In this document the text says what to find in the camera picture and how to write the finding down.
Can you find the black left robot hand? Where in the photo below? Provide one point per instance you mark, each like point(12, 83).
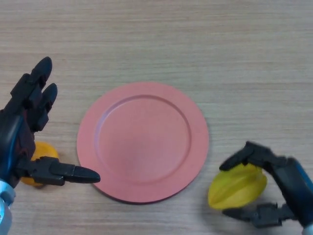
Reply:
point(19, 137)

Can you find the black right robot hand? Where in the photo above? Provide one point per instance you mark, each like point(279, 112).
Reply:
point(296, 191)

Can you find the yellow starfruit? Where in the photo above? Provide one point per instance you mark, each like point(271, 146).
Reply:
point(237, 188)

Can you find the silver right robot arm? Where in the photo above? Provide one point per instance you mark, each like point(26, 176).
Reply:
point(309, 230)

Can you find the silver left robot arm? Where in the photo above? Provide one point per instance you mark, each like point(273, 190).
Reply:
point(5, 213)

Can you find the pink round plate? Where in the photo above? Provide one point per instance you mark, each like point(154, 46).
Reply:
point(144, 144)

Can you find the orange round fruit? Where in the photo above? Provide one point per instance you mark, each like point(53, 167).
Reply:
point(45, 150)

